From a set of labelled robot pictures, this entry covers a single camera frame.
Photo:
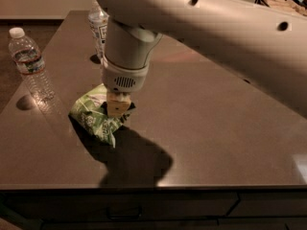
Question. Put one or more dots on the dark drawer with handle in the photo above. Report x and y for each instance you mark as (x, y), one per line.
(61, 208)

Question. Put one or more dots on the white gripper with vent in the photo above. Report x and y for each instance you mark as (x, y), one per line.
(124, 79)

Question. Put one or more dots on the green jalapeno chip bag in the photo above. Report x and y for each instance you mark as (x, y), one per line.
(89, 111)

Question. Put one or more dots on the black wire napkin basket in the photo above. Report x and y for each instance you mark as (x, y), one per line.
(292, 6)

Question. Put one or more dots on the clear plastic water bottle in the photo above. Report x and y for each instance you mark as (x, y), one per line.
(31, 65)

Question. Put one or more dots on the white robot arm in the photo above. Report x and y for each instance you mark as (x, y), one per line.
(264, 46)

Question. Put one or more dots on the white labelled drink bottle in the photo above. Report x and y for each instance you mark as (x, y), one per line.
(98, 22)

